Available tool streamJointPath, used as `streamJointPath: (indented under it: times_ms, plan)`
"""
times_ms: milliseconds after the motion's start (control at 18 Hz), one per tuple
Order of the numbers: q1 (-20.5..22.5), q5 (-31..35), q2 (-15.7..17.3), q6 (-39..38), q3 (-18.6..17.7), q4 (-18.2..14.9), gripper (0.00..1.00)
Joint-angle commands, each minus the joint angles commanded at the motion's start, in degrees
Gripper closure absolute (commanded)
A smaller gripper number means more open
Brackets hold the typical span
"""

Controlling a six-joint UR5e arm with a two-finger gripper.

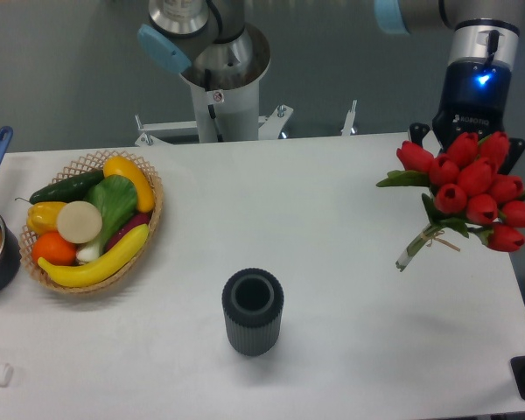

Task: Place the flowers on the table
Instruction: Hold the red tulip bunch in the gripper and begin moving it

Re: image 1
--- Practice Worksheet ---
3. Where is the beige round onion slice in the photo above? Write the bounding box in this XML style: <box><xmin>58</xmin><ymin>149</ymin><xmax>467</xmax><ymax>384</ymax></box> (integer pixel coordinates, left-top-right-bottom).
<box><xmin>56</xmin><ymin>201</ymin><xmax>102</xmax><ymax>244</ymax></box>

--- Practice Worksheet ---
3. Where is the green leafy bok choy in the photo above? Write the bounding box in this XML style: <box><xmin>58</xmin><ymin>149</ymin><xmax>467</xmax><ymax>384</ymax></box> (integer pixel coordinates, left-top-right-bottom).
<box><xmin>76</xmin><ymin>175</ymin><xmax>137</xmax><ymax>264</ymax></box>

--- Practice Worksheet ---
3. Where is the yellow squash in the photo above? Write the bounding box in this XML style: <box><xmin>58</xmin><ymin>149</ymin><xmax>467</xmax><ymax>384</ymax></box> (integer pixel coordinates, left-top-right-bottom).
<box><xmin>103</xmin><ymin>156</ymin><xmax>155</xmax><ymax>213</ymax></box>

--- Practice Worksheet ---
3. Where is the woven wicker basket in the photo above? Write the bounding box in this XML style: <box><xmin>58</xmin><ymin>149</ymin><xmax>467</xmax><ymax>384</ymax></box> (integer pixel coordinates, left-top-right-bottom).
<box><xmin>19</xmin><ymin>150</ymin><xmax>164</xmax><ymax>293</ymax></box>

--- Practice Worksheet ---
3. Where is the dark grey ribbed vase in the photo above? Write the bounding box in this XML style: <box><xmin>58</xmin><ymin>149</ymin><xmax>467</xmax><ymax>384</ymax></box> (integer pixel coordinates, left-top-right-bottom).
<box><xmin>221</xmin><ymin>268</ymin><xmax>284</xmax><ymax>357</ymax></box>

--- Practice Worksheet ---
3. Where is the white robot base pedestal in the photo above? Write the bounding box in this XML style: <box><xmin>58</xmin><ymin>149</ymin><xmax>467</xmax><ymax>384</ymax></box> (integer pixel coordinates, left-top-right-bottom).
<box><xmin>136</xmin><ymin>0</ymin><xmax>272</xmax><ymax>144</ymax></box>

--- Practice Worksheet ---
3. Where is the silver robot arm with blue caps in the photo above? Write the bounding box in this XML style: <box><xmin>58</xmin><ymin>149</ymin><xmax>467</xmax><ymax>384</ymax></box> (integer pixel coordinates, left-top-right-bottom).
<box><xmin>374</xmin><ymin>0</ymin><xmax>524</xmax><ymax>151</ymax></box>

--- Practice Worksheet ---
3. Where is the green cucumber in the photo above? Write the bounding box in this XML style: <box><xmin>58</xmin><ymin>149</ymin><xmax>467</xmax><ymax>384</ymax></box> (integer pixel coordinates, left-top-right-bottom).
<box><xmin>16</xmin><ymin>170</ymin><xmax>104</xmax><ymax>205</ymax></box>

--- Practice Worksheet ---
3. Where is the yellow bell pepper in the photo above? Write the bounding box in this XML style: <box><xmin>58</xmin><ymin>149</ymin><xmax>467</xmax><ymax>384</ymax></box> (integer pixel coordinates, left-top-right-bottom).
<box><xmin>26</xmin><ymin>201</ymin><xmax>67</xmax><ymax>235</ymax></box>

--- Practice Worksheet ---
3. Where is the purple eggplant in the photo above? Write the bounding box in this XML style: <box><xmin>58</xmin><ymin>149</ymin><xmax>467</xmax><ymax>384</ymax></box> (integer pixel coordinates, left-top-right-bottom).
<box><xmin>104</xmin><ymin>213</ymin><xmax>151</xmax><ymax>252</ymax></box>

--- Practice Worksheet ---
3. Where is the yellow banana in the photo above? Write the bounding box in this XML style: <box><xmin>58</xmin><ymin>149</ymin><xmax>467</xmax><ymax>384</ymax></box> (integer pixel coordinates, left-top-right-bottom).
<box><xmin>38</xmin><ymin>224</ymin><xmax>150</xmax><ymax>288</ymax></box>

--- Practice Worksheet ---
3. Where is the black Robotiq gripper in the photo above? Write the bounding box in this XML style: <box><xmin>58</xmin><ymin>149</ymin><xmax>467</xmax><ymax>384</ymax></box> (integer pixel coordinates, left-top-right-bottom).
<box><xmin>409</xmin><ymin>61</ymin><xmax>525</xmax><ymax>175</ymax></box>

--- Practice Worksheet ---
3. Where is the white metal mounting frame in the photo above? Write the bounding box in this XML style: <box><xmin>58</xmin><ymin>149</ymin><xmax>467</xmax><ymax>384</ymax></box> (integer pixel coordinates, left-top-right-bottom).
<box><xmin>135</xmin><ymin>99</ymin><xmax>358</xmax><ymax>147</ymax></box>

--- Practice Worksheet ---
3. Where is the orange fruit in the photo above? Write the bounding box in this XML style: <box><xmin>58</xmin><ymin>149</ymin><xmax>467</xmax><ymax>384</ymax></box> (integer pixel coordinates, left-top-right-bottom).
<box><xmin>31</xmin><ymin>232</ymin><xmax>76</xmax><ymax>266</ymax></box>

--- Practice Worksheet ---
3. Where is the red tulip bouquet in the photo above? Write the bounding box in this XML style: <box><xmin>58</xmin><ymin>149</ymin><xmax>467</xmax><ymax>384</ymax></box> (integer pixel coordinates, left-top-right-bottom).
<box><xmin>377</xmin><ymin>131</ymin><xmax>525</xmax><ymax>270</ymax></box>

